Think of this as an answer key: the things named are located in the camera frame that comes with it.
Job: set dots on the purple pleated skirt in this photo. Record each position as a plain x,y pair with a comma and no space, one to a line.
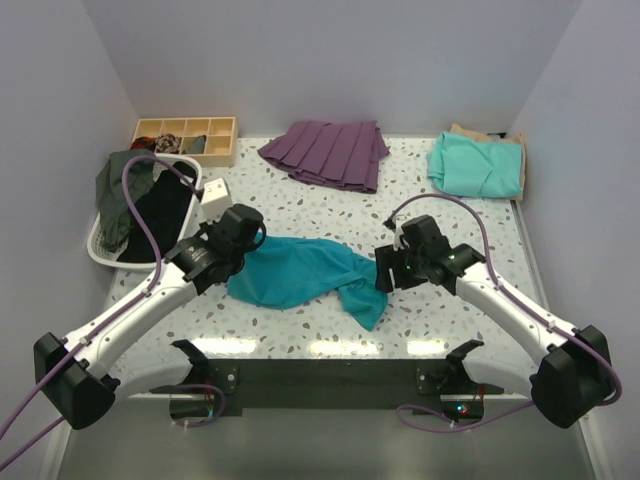
343,156

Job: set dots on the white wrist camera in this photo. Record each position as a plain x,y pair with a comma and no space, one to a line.
398,240
215,200

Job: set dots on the dark green garment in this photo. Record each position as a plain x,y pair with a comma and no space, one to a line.
114,213

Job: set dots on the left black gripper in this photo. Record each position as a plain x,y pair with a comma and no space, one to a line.
207,227

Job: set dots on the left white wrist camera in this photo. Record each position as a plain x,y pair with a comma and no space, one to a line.
215,200

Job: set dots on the dark grey fabric roll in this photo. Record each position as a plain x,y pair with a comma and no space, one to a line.
194,145

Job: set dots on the teal t shirt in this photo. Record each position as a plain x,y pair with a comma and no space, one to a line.
285,272

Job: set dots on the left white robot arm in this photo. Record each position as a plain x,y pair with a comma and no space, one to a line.
73,371

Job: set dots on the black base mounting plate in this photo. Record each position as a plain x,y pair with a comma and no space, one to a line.
332,383

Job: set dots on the tan folded cloth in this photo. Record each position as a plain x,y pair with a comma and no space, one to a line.
517,139

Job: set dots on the red black fabric roll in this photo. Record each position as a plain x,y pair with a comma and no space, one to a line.
143,143

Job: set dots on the mint green folded shirt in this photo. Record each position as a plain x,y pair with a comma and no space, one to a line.
462,167

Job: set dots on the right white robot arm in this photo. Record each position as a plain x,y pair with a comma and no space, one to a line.
572,365

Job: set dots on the patterned brown fabric roll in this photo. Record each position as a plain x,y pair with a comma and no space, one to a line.
168,143

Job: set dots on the black garment in basket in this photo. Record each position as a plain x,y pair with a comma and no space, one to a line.
163,209

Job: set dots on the wooden compartment organizer box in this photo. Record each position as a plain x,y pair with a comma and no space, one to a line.
210,141

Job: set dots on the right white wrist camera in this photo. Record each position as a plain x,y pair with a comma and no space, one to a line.
398,240

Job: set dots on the white laundry basket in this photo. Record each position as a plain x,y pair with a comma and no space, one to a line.
94,243

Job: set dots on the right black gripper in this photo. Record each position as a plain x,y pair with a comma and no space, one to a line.
388,258

